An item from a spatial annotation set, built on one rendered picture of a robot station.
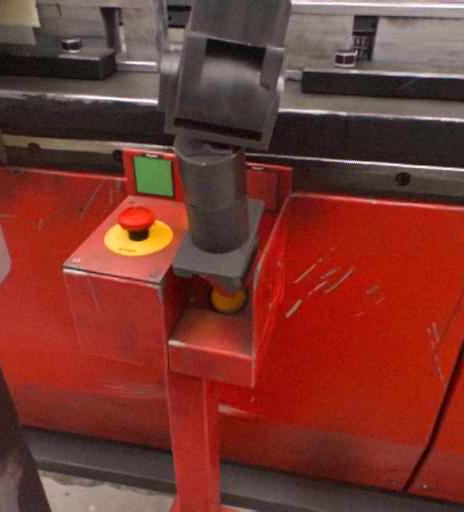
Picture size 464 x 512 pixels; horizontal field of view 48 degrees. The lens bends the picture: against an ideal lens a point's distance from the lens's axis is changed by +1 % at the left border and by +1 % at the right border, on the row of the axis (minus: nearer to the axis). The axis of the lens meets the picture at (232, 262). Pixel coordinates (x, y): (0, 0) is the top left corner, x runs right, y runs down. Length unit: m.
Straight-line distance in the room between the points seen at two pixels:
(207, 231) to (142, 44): 0.39
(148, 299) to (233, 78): 0.24
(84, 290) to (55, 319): 0.40
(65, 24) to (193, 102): 0.47
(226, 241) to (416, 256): 0.33
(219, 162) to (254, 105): 0.06
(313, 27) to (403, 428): 0.64
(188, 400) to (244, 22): 0.47
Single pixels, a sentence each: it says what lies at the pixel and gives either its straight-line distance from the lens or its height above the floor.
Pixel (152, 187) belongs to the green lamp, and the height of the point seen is 0.80.
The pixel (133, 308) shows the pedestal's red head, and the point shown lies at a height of 0.74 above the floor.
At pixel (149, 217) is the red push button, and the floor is 0.81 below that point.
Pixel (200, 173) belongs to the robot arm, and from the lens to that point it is 0.41.
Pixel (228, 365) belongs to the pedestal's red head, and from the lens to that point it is 0.53.
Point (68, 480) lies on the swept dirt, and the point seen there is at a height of 0.00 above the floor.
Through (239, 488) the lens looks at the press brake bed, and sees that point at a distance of 1.21.
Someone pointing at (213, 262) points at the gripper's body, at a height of 0.81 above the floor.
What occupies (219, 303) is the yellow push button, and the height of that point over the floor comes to 0.71.
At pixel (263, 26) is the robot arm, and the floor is 1.01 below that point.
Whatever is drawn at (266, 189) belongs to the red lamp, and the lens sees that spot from 0.58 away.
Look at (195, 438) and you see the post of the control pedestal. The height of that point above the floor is 0.48.
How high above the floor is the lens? 1.07
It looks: 35 degrees down
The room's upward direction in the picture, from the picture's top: straight up
